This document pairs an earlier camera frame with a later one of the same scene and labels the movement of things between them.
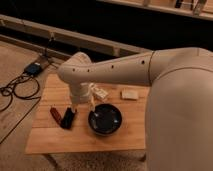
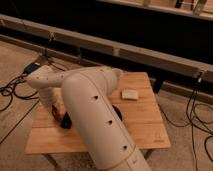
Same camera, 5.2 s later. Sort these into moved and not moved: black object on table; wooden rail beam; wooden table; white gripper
Moved: white gripper
Not moved: wooden table; black object on table; wooden rail beam
